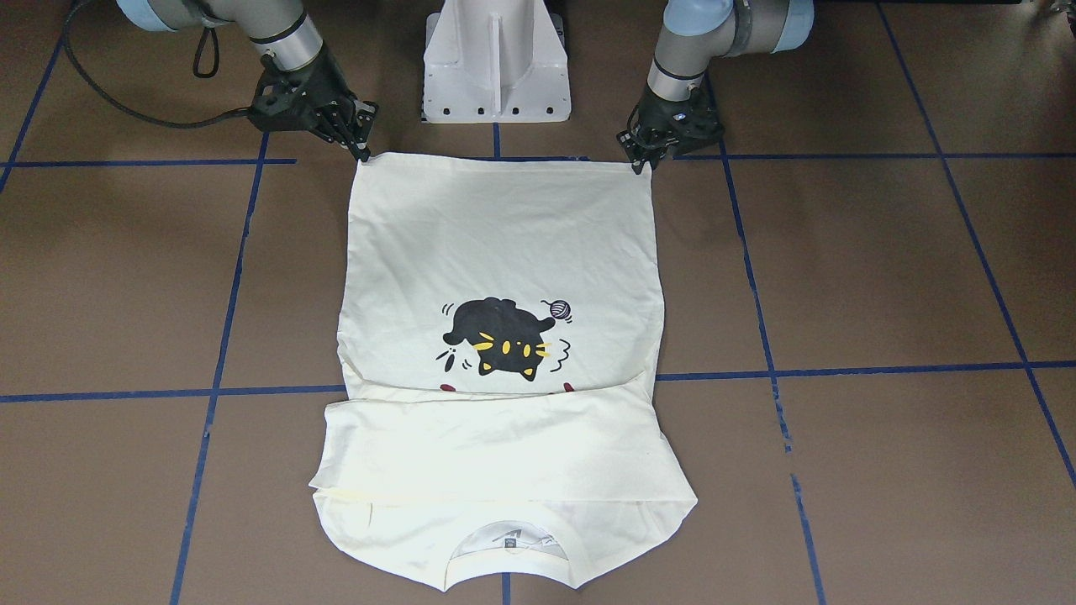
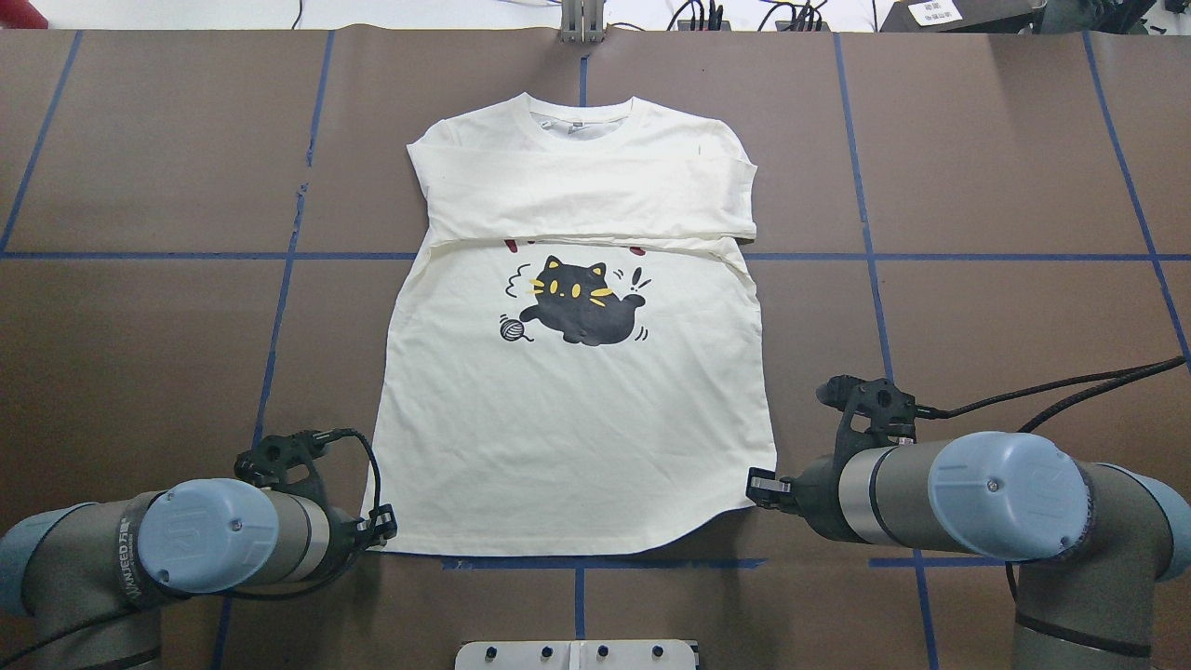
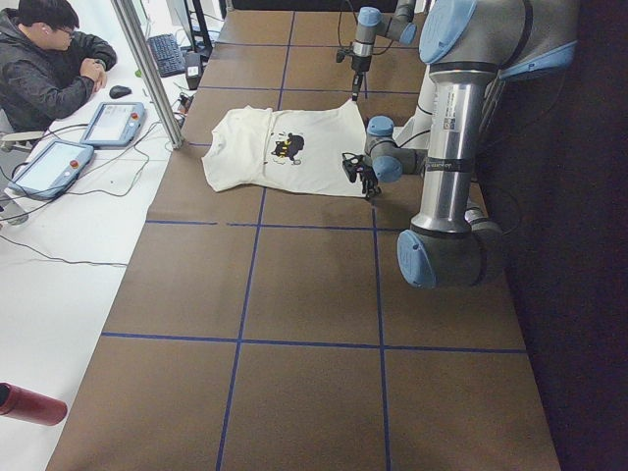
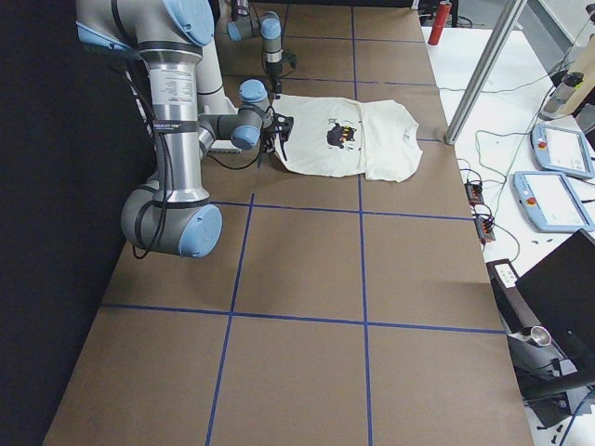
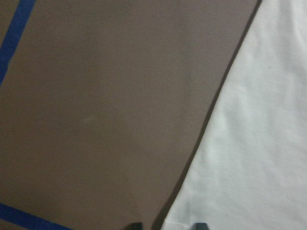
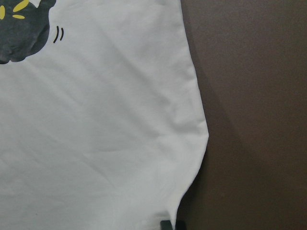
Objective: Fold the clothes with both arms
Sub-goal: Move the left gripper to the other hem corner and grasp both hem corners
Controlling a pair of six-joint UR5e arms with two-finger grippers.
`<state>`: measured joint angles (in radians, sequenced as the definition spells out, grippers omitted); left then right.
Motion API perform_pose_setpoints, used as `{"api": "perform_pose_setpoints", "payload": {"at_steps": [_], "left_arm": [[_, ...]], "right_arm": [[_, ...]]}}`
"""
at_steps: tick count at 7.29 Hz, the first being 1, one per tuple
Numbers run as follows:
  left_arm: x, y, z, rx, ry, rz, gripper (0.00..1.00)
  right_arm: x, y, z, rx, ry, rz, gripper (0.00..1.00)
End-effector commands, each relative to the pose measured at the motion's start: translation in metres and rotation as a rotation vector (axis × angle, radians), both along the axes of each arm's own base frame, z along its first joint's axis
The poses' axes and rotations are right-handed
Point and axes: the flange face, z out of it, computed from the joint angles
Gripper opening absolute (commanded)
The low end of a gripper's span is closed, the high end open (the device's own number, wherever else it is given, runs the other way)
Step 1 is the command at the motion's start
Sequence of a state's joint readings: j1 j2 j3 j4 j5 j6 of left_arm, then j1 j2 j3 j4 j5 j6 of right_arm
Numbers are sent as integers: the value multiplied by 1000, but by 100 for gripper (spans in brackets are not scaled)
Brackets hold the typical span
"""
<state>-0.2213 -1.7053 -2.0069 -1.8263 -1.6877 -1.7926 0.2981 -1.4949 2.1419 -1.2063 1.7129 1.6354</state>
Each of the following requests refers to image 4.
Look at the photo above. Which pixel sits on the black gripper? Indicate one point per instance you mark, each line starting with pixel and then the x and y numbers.
pixel 270 137
pixel 272 70

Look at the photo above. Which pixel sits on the cream long-sleeve cat shirt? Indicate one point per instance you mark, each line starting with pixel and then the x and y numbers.
pixel 340 137

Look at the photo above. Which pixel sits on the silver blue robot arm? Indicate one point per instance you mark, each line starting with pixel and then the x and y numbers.
pixel 245 23
pixel 188 111

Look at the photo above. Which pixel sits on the red cylindrical bottle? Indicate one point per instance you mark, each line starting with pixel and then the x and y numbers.
pixel 440 19

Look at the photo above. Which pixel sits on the far orange black adapter box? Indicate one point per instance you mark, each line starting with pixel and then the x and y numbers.
pixel 474 192

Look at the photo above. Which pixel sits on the orange black adapter box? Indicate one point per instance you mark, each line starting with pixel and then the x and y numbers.
pixel 474 192
pixel 485 228

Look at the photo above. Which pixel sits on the near orange black adapter box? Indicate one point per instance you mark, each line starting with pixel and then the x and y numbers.
pixel 485 228

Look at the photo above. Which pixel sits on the clear plastic bottle green cap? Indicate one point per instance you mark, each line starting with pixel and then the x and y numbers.
pixel 552 109

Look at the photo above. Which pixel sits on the near blue teach pendant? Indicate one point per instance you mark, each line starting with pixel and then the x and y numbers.
pixel 550 202

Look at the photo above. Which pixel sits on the blue teach pendant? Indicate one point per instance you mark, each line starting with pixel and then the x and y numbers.
pixel 550 202
pixel 562 150

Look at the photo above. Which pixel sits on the far blue teach pendant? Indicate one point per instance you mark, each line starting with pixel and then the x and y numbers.
pixel 562 150

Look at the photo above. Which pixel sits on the black box white remote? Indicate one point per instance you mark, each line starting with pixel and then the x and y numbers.
pixel 515 311

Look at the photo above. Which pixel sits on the black laptop computer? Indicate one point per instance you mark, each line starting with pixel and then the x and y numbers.
pixel 559 289

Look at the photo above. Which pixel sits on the aluminium frame post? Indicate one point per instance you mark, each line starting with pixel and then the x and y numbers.
pixel 495 43

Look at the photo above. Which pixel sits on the black camera stand base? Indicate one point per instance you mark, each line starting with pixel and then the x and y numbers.
pixel 556 380

